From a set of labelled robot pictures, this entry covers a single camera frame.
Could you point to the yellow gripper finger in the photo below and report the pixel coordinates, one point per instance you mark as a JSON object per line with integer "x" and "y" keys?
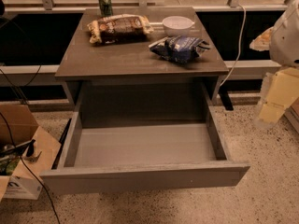
{"x": 278, "y": 92}
{"x": 263, "y": 41}

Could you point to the blue chip bag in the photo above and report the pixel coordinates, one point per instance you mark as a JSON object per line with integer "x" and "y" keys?
{"x": 179, "y": 49}

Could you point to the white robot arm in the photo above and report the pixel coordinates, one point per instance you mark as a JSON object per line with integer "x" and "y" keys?
{"x": 285, "y": 38}

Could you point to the brown chip bag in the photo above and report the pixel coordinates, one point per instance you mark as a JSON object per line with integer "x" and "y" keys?
{"x": 118, "y": 27}

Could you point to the open grey top drawer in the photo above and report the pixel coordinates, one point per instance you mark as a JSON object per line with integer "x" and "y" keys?
{"x": 143, "y": 137}

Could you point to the cardboard box on right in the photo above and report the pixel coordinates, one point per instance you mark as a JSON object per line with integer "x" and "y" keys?
{"x": 292, "y": 115}

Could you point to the cardboard box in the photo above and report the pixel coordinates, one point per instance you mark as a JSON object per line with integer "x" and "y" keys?
{"x": 292, "y": 115}
{"x": 26, "y": 151}

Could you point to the white bowl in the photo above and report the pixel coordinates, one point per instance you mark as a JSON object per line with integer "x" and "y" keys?
{"x": 177, "y": 25}

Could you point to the green soda can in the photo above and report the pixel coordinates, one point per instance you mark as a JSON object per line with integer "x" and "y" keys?
{"x": 105, "y": 7}

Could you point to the cardboard box on left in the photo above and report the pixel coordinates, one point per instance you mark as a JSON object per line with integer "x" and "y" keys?
{"x": 26, "y": 151}

